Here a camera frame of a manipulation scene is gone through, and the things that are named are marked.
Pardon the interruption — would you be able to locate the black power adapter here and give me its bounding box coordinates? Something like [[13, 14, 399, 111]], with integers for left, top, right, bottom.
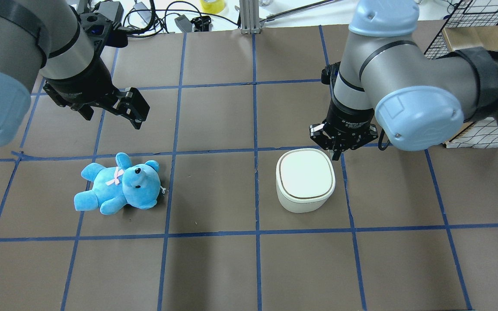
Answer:
[[174, 15, 195, 33]]

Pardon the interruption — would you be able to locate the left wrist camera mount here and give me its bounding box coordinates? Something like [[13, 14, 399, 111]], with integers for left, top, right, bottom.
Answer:
[[76, 0, 128, 54]]

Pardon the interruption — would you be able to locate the white desktop trash can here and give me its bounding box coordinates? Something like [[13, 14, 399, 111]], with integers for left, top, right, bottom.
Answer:
[[275, 148, 336, 214]]

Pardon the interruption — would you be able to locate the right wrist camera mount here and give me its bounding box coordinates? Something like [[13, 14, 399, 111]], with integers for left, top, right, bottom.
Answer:
[[320, 62, 340, 86]]

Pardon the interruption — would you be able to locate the wooden shelf with wire grid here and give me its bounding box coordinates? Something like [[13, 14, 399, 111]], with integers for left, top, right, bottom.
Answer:
[[426, 0, 498, 149]]

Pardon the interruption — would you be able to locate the aluminium frame post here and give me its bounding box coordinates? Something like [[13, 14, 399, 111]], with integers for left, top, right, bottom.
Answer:
[[239, 0, 262, 34]]

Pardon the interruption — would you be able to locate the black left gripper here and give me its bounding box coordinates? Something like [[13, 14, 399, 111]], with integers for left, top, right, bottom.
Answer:
[[43, 57, 150, 130]]

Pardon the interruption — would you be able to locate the black cables bundle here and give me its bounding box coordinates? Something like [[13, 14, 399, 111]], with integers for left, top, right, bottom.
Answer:
[[121, 0, 241, 38]]

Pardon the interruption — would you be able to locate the blue teddy bear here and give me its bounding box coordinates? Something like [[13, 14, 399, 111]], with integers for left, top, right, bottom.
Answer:
[[73, 153, 166, 215]]

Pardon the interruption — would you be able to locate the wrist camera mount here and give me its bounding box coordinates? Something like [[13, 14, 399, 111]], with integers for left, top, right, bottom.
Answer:
[[320, 62, 340, 86], [76, 0, 128, 54]]

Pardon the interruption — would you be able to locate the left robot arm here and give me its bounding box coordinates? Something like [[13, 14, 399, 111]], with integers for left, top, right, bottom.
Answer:
[[0, 0, 150, 147]]

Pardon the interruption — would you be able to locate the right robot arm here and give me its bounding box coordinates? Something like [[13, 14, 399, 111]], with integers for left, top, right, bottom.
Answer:
[[310, 0, 498, 161]]

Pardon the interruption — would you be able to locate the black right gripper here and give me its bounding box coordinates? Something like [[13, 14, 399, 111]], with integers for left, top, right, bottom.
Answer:
[[310, 100, 379, 161]]

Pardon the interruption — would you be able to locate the yellow tape roll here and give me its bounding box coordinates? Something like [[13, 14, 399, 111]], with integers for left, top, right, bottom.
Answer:
[[200, 0, 227, 14]]

